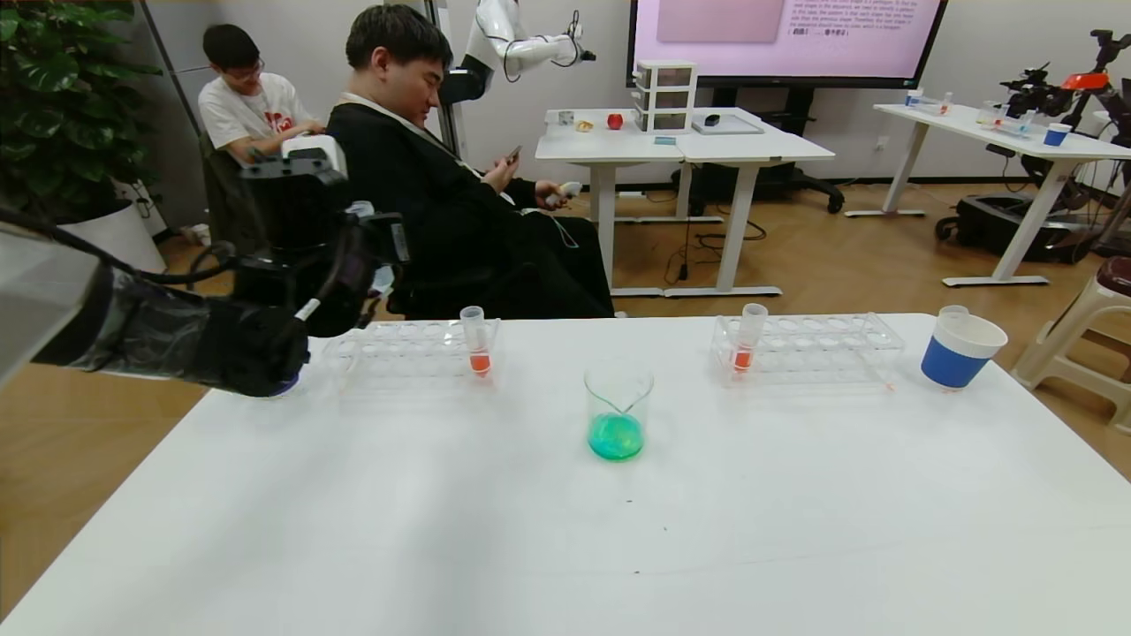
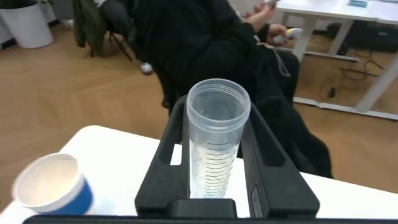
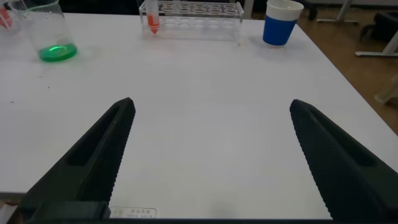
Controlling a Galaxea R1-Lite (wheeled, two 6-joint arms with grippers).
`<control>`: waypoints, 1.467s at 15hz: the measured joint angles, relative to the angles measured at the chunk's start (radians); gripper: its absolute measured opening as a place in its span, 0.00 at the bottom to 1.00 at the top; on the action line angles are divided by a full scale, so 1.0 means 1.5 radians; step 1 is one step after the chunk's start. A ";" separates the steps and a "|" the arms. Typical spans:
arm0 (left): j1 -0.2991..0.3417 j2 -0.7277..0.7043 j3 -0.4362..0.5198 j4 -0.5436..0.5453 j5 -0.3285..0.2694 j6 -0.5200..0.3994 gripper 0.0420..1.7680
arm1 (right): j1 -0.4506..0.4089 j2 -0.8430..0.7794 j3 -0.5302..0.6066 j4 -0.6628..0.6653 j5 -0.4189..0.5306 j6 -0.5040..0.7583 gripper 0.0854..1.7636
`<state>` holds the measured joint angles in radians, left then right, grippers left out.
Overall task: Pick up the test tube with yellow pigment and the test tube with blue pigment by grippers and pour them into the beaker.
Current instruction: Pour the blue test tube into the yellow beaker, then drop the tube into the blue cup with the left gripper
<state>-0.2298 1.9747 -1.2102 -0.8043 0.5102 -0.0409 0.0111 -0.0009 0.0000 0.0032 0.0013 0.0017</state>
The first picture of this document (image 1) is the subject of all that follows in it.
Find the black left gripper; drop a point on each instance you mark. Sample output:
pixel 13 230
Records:
pixel 391 238

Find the yellow pigment test tube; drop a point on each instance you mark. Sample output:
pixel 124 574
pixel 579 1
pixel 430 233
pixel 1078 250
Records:
pixel 954 312

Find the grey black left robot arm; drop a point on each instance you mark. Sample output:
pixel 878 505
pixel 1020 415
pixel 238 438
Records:
pixel 177 340

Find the black tabletop robot arm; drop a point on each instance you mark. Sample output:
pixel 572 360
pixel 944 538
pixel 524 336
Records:
pixel 1029 88

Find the black wheeled robot base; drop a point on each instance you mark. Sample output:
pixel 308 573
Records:
pixel 990 228

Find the clear acrylic test tube rack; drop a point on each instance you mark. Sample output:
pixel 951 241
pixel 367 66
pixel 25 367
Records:
pixel 415 353
pixel 813 353

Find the orange pigment test tube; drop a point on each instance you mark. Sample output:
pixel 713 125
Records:
pixel 743 358
pixel 480 360

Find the clear glass beaker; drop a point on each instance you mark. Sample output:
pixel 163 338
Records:
pixel 617 437

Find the person in black jacket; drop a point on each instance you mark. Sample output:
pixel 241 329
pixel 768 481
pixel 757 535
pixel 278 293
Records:
pixel 442 194

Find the white handheld controller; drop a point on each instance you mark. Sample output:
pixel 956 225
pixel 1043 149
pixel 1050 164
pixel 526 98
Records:
pixel 565 193

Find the blue white paper cup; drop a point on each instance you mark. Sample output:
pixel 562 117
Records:
pixel 952 364
pixel 287 389

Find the white desk with apple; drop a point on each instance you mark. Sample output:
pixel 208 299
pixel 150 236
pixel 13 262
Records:
pixel 601 146

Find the white mobile robot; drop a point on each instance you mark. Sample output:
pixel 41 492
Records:
pixel 512 44

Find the person in white shirt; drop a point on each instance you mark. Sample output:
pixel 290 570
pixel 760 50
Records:
pixel 247 110

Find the white plastic drawer unit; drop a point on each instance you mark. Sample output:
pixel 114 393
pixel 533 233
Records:
pixel 664 97

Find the white plant pot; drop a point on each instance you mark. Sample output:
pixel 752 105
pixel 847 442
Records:
pixel 124 238

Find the grey tablet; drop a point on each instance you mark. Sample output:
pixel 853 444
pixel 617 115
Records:
pixel 729 128

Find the white desk with tablet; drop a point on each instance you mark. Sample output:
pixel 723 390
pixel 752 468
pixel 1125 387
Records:
pixel 760 150

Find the black display stand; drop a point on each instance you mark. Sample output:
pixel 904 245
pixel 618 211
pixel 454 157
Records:
pixel 795 185

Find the large green potted plant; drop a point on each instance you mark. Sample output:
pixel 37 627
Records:
pixel 53 88

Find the long white desk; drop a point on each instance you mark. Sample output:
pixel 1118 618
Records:
pixel 972 128

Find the small blue paper cup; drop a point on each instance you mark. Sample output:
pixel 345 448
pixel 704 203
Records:
pixel 1055 135

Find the beige plastic stool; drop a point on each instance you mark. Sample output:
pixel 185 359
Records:
pixel 1082 327

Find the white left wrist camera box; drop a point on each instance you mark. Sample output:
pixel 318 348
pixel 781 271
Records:
pixel 314 152

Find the large wall display screen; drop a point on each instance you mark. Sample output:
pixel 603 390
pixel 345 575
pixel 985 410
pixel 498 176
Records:
pixel 778 40

